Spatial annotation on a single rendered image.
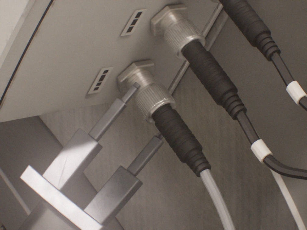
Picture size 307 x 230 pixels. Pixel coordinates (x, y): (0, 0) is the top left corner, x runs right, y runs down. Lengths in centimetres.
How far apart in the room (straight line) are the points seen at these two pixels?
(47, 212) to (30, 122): 16
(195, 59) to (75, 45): 5
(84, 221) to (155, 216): 11
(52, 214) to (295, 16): 14
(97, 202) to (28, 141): 10
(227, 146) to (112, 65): 7
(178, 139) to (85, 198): 12
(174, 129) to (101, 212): 6
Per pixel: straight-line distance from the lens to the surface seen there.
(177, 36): 82
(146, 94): 84
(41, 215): 80
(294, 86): 77
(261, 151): 79
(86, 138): 82
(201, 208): 88
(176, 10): 82
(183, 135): 83
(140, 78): 84
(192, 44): 82
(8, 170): 92
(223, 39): 86
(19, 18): 77
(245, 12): 79
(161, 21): 82
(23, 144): 94
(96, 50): 82
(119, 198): 86
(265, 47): 78
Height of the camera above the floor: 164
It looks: 8 degrees down
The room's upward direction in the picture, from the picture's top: 3 degrees counter-clockwise
